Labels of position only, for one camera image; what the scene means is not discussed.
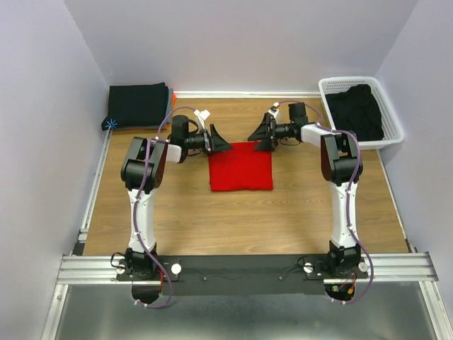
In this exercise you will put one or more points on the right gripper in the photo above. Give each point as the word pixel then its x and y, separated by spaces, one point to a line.
pixel 271 129

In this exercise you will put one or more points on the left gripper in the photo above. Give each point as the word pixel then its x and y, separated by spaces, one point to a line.
pixel 209 140

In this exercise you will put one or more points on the red t-shirt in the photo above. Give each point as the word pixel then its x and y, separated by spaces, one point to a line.
pixel 241 169

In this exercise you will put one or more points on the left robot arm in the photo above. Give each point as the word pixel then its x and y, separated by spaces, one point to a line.
pixel 142 172

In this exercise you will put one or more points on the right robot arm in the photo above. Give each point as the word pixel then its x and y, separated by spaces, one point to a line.
pixel 341 167

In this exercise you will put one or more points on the folded orange t-shirt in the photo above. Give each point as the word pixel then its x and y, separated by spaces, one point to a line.
pixel 174 100

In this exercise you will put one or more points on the folded grey t-shirt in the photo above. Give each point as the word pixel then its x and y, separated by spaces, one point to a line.
pixel 169 106

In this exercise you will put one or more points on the folded black t-shirt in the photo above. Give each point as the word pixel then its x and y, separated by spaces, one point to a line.
pixel 136 107

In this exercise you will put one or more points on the black clothes in basket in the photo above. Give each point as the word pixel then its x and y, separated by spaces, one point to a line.
pixel 357 110

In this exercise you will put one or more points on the white plastic laundry basket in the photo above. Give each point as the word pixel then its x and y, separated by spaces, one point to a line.
pixel 393 132

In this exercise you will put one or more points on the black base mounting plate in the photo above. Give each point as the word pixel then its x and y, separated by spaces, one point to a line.
pixel 295 284

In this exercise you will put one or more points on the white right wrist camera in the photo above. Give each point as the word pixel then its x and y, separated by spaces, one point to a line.
pixel 274 111

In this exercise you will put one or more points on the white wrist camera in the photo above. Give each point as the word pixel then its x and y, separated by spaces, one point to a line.
pixel 200 117
pixel 274 111

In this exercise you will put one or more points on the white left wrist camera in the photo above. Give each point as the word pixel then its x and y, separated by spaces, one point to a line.
pixel 200 117

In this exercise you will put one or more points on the aluminium frame rail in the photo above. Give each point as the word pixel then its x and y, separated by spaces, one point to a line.
pixel 403 267

